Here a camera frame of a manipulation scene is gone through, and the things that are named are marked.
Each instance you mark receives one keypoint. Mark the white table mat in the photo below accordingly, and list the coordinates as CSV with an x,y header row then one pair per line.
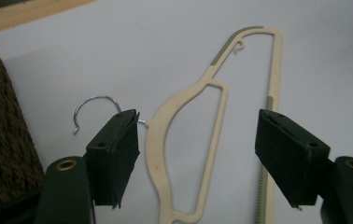
x,y
321,62

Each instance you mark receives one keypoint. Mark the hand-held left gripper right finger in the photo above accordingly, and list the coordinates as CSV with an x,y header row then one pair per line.
x,y
293,155

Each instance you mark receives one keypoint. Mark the beige clothes hanger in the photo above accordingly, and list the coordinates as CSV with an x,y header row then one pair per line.
x,y
159,140

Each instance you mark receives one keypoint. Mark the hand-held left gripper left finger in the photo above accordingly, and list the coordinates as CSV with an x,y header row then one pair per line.
x,y
115,155

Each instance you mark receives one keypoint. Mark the wooden table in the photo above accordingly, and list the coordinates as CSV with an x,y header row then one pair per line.
x,y
16,17

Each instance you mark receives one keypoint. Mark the brown woven basket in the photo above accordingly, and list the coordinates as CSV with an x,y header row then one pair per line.
x,y
0,140

